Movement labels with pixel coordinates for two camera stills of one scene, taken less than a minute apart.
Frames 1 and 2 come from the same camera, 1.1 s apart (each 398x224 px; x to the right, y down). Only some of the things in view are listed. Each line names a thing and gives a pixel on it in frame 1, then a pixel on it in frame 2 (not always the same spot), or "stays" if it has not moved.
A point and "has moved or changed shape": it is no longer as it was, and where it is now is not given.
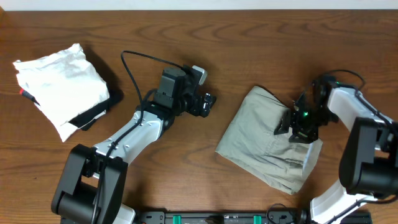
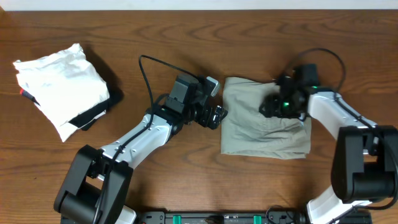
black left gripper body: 192,106 -> 193,111
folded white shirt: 65,84 stays
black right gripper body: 306,126 -> 280,107
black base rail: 223,217 stays
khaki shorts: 251,144 has moved or changed shape
